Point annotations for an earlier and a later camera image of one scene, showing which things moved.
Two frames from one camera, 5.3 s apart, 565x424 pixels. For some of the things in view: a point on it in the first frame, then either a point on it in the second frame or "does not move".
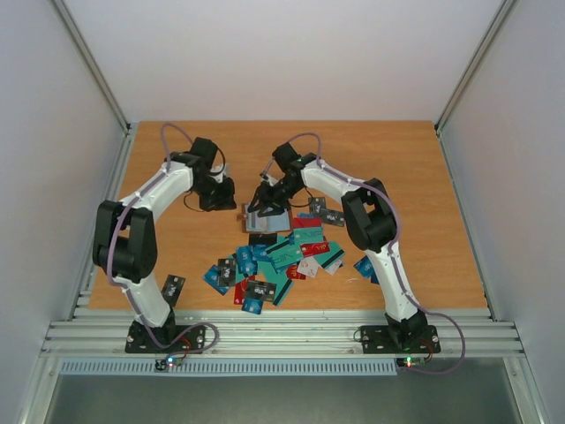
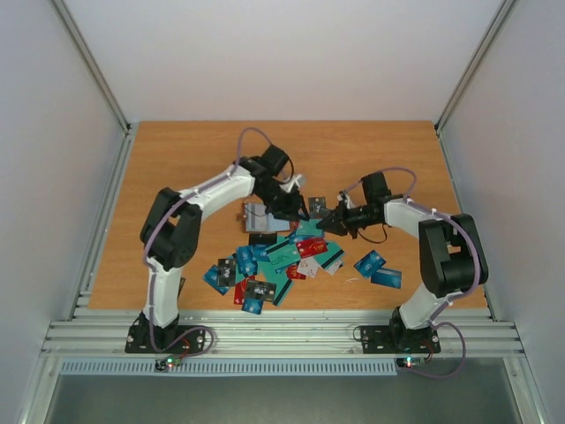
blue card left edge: [211, 276] does not move
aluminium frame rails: [277, 333] does not move
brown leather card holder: [277, 223] does not move
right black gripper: [268, 197] -> [342, 217]
